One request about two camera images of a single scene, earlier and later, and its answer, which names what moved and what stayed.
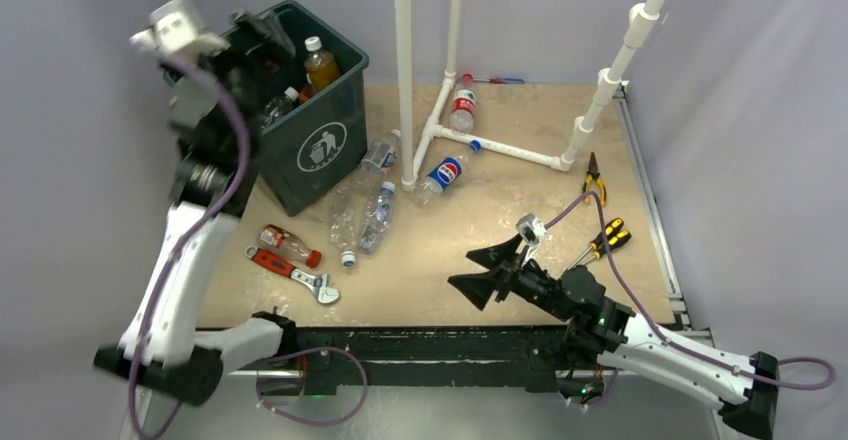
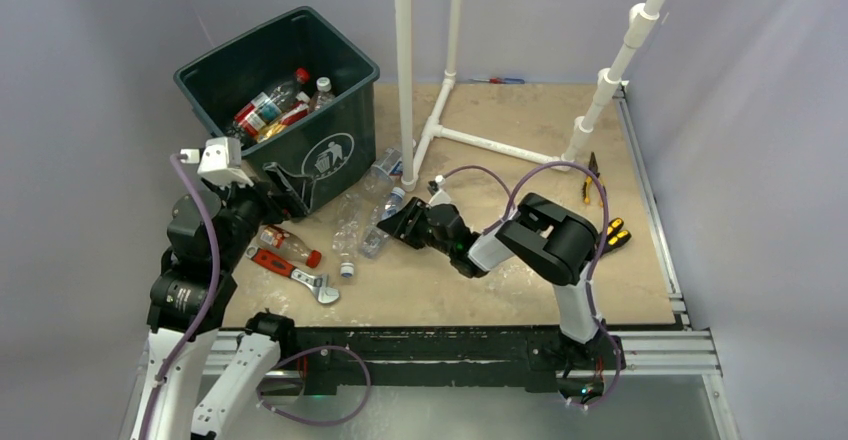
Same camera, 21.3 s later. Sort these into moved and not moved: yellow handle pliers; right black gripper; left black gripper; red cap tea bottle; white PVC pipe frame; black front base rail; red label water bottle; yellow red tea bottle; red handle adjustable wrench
Moved: left black gripper; yellow red tea bottle; red label water bottle; right black gripper
Not moved: yellow handle pliers; black front base rail; red cap tea bottle; red handle adjustable wrench; white PVC pipe frame
